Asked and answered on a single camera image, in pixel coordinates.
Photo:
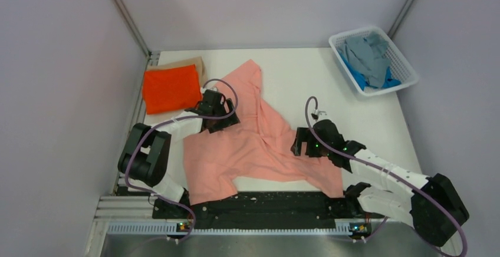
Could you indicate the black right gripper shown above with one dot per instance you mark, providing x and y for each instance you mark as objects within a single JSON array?
[{"x": 303, "y": 134}]

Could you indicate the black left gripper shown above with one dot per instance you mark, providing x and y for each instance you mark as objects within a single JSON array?
[{"x": 226, "y": 122}]

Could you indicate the pink t shirt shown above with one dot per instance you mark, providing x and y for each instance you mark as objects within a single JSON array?
[{"x": 258, "y": 147}]

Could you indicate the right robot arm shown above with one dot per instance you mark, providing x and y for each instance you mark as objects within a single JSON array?
[{"x": 429, "y": 205}]

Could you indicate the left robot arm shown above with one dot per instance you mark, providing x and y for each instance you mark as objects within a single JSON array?
[{"x": 145, "y": 157}]

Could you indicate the orange folded t shirt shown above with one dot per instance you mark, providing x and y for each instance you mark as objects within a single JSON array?
[{"x": 170, "y": 90}]

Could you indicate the beige folded t shirt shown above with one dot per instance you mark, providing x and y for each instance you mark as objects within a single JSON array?
[{"x": 196, "y": 61}]

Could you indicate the blue t shirt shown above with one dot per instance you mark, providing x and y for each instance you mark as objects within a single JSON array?
[{"x": 379, "y": 77}]

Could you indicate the white plastic basket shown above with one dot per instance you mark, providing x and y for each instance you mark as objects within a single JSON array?
[{"x": 400, "y": 68}]

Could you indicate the grey t shirt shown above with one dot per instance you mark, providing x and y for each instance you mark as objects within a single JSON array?
[{"x": 366, "y": 49}]

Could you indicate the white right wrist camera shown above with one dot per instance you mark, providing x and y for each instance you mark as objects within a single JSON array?
[{"x": 318, "y": 115}]

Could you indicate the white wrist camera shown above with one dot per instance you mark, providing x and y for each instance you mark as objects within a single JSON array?
[
  {"x": 318, "y": 115},
  {"x": 204, "y": 90}
]

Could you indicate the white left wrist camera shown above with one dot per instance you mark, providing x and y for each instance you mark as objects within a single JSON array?
[{"x": 204, "y": 90}]

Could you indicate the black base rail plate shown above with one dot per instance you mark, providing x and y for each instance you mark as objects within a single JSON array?
[{"x": 266, "y": 210}]

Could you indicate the left aluminium frame post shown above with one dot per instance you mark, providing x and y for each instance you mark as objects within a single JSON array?
[{"x": 131, "y": 26}]

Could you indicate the aluminium frame post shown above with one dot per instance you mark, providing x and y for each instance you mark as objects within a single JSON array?
[
  {"x": 400, "y": 18},
  {"x": 131, "y": 26}
]

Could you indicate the right aluminium frame post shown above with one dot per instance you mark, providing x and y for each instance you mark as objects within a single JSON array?
[{"x": 400, "y": 18}]

